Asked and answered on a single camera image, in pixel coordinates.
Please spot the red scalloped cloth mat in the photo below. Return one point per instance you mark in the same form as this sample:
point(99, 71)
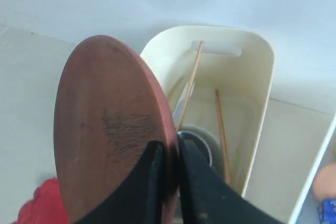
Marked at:
point(46, 206)

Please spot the wooden chopstick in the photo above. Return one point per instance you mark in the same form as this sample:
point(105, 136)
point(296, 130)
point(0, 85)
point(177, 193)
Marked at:
point(189, 87)
point(223, 138)

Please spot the steel table knife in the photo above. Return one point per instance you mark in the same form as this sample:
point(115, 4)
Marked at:
point(178, 109)

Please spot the pale green ceramic bowl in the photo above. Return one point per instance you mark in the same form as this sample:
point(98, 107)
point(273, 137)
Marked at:
point(213, 144)

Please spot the brown egg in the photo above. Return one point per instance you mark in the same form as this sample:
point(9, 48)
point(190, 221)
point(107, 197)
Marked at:
point(323, 186)

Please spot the brown wooden plate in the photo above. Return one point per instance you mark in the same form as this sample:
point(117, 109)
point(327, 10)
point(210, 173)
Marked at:
point(109, 105)

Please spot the blue white milk carton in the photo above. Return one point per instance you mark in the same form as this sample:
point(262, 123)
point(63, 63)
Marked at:
point(326, 211)

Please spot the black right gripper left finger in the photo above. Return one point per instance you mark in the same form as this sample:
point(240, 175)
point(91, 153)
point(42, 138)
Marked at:
point(139, 198)

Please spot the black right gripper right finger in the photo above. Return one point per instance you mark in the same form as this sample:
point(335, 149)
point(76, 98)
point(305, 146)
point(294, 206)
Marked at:
point(206, 198)

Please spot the stainless steel cup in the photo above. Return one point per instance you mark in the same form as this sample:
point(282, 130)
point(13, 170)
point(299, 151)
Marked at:
point(200, 143)

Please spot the white perforated plastic basket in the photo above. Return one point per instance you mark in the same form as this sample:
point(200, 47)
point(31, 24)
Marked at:
point(305, 209)

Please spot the cream plastic storage bin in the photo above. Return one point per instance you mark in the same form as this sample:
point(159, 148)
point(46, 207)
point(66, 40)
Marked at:
point(239, 64)

